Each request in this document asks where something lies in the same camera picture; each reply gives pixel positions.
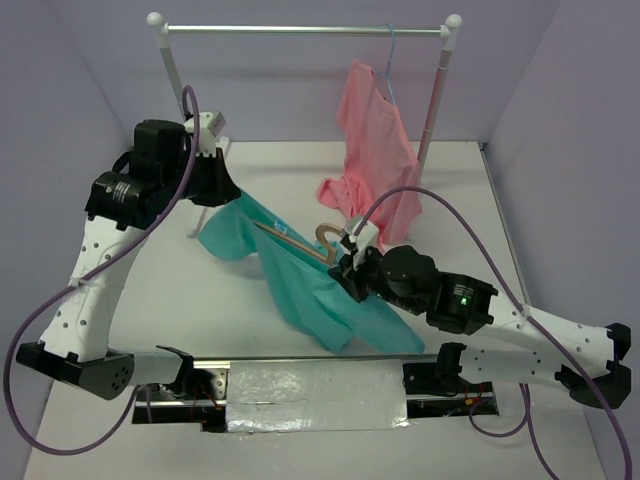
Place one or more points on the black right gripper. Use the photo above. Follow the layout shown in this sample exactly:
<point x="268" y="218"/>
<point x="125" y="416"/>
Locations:
<point x="348" y="277"/>

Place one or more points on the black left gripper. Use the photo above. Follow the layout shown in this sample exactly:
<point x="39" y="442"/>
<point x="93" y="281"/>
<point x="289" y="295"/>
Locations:
<point x="220" y="188"/>

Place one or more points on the tan wooden hanger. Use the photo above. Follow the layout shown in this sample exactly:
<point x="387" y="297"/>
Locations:
<point x="327" y="254"/>

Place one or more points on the teal t shirt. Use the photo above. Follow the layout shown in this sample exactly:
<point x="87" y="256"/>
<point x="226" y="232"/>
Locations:
<point x="299" y="285"/>

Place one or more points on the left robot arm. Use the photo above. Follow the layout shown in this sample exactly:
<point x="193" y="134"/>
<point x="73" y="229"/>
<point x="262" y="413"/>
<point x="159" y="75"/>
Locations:
<point x="168" y="162"/>

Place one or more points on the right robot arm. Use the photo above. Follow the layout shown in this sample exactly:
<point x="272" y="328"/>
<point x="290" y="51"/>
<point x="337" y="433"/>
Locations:
<point x="496" y="341"/>

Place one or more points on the pink t shirt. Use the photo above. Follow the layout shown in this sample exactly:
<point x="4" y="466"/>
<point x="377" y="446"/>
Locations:
<point x="378" y="155"/>

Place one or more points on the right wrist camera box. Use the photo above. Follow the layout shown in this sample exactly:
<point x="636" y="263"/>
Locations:
<point x="356" y="237"/>

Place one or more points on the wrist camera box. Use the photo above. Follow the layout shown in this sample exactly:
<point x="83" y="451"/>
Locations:
<point x="210" y="127"/>
<point x="356" y="237"/>

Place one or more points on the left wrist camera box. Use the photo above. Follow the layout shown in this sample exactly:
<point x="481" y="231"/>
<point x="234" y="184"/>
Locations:
<point x="210" y="127"/>

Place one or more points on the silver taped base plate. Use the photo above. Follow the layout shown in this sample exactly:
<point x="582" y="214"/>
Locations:
<point x="312" y="395"/>

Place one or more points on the blue wire hanger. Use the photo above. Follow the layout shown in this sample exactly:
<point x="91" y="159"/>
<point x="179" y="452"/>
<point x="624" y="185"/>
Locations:
<point x="387" y="73"/>

